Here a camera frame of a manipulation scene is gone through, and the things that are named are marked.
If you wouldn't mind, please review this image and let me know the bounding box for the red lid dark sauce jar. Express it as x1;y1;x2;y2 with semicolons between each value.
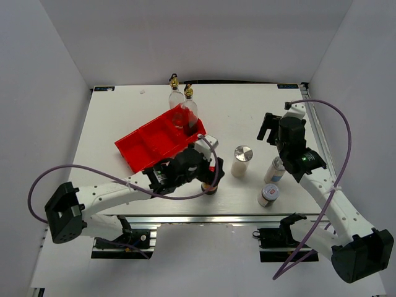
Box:
199;166;219;195

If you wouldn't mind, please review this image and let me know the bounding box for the dark liquid glass bottle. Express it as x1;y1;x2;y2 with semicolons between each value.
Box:
183;84;198;136

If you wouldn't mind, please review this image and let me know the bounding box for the white lid brown spice jar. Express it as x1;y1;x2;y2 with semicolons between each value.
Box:
257;183;280;207

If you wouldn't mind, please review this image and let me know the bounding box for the clear liquid glass bottle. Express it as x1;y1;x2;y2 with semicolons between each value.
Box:
168;73;184;129

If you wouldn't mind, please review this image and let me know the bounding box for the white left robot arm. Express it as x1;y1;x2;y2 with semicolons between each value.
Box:
45;148;225;247

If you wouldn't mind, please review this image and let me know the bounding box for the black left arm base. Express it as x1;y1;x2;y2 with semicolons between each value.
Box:
94;229;157;251

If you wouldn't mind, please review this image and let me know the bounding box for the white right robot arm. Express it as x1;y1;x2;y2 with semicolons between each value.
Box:
257;112;394;283

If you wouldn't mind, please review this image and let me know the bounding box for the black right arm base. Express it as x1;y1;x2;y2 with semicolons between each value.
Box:
252;228;299;249

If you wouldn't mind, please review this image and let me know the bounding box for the silver lid white powder jar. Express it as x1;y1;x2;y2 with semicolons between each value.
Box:
231;145;254;178

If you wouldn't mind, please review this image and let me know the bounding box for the blue table corner label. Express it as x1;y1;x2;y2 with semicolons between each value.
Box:
277;84;299;90

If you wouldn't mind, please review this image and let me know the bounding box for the red plastic organizer tray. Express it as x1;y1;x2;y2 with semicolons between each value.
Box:
114;107;206;173

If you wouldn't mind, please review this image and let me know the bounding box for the silver lid blue label jar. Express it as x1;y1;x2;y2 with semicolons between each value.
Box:
264;156;286;184

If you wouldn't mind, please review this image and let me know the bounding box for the blue left table label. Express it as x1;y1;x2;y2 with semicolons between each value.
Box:
93;86;115;92

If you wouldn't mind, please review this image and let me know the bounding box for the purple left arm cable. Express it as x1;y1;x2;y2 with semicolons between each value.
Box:
27;135;220;260

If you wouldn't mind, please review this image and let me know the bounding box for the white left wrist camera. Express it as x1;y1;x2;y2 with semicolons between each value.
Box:
194;134;218;161

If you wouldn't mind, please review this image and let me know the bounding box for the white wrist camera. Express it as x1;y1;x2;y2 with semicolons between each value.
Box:
194;134;218;161
283;102;306;120

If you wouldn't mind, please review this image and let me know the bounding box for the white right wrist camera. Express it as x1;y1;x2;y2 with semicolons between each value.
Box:
283;102;306;120

